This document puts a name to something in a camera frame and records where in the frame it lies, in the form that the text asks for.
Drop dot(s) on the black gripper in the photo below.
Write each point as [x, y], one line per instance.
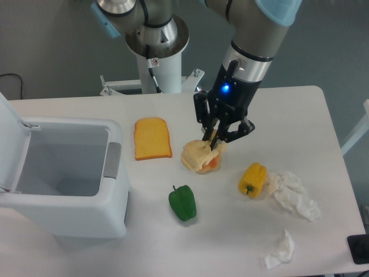
[230, 96]

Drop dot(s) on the pale bread roll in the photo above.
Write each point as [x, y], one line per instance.
[198, 157]

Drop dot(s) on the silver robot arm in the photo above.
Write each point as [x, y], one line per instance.
[157, 37]

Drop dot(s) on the square toast bread slice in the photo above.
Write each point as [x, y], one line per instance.
[151, 138]

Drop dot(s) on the white trash can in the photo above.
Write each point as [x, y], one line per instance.
[67, 175]

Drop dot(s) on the yellow bell pepper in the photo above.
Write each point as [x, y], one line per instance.
[252, 181]

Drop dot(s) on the green bell pepper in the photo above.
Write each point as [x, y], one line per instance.
[182, 202]

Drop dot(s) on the large crumpled white tissue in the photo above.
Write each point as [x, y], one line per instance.
[290, 194]

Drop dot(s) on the small crumpled white tissue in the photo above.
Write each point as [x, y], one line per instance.
[283, 252]

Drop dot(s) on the black device at edge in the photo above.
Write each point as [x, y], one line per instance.
[358, 246]

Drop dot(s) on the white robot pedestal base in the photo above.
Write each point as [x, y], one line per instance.
[157, 75]

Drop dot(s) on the white frame at right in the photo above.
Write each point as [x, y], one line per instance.
[357, 132]

